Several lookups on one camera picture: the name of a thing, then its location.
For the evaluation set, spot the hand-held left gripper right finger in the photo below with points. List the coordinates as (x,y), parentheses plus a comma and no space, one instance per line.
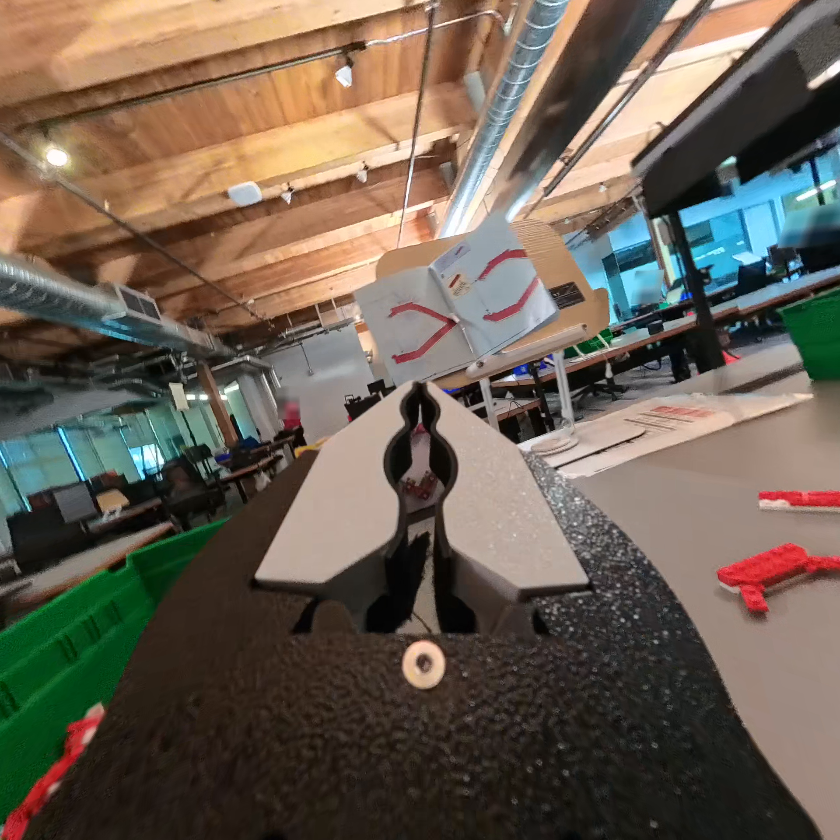
(505,525)

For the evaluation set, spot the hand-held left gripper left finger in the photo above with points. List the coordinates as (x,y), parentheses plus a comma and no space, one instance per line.
(328,525)

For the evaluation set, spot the pale blue instruction booklet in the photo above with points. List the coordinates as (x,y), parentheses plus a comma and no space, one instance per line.
(394,289)

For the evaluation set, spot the red angled lego plate assembly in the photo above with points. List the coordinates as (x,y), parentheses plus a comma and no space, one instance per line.
(807,499)
(768,568)

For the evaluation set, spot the red lego piece cluster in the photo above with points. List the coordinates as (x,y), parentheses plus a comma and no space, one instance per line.
(79,728)

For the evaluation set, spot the black office chair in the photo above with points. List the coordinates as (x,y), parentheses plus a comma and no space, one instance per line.
(190,492)

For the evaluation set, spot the clear plastic bag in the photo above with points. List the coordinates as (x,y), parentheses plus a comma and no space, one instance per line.
(722,420)

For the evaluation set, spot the wooden book stand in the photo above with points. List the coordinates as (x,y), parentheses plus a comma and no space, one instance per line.
(564,259)

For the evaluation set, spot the orange cone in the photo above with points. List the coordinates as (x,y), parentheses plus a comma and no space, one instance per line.
(731,356)

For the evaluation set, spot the green plastic bin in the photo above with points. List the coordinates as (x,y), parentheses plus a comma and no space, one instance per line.
(65,643)
(817,334)

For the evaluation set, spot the black stand pole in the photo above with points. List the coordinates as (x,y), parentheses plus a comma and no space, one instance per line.
(689,289)

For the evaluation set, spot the white ceiling sensor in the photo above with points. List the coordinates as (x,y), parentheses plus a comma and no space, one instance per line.
(244,194)

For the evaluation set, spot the thin ceiling conduit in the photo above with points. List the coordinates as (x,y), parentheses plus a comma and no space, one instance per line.
(417,118)

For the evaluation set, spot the black overhead panel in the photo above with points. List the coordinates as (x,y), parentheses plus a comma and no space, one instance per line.
(722,131)

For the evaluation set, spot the silver duct with vents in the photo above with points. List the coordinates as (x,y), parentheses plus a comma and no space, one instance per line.
(52,295)

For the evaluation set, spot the silver spiral ceiling duct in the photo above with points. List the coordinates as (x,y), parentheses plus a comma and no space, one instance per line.
(499,131)

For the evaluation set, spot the black overhead frame bar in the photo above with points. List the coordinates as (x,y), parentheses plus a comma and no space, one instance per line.
(577,98)

